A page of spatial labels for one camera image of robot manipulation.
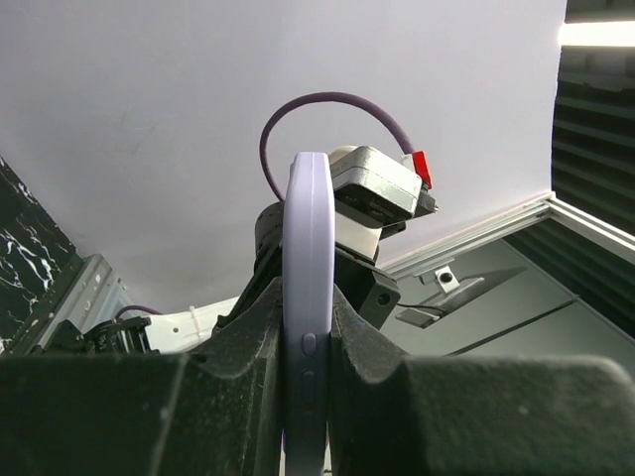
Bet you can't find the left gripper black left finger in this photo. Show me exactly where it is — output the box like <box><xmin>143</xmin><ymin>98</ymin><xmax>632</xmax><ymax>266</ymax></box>
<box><xmin>1</xmin><ymin>280</ymin><xmax>282</xmax><ymax>475</ymax></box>

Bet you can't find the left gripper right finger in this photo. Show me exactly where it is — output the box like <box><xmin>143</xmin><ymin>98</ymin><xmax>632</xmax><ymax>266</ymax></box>
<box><xmin>328</xmin><ymin>292</ymin><xmax>634</xmax><ymax>475</ymax></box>

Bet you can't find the ceiling light strip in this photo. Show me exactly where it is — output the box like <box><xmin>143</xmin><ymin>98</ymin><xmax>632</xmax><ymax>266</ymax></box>
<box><xmin>559</xmin><ymin>21</ymin><xmax>635</xmax><ymax>48</ymax></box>

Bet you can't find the aluminium frame rail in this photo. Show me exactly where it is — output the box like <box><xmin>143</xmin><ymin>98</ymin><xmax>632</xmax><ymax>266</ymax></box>
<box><xmin>381</xmin><ymin>190</ymin><xmax>635</xmax><ymax>279</ymax></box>

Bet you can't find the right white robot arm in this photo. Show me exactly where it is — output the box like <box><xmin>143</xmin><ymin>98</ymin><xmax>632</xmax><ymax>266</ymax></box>
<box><xmin>41</xmin><ymin>203</ymin><xmax>401</xmax><ymax>355</ymax></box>

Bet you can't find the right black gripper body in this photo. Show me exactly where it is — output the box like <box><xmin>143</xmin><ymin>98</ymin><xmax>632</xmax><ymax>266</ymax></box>
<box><xmin>212</xmin><ymin>202</ymin><xmax>403</xmax><ymax>338</ymax></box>

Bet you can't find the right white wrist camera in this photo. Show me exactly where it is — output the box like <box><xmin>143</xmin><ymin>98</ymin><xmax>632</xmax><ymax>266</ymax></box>
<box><xmin>328</xmin><ymin>146</ymin><xmax>439</xmax><ymax>263</ymax></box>

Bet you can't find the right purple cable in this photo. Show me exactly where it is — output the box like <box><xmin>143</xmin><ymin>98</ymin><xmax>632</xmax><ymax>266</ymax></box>
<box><xmin>259</xmin><ymin>90</ymin><xmax>421</xmax><ymax>202</ymax></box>

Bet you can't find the purple cased smartphone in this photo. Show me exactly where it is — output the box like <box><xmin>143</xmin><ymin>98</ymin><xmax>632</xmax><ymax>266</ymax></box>
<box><xmin>282</xmin><ymin>152</ymin><xmax>335</xmax><ymax>475</ymax></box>

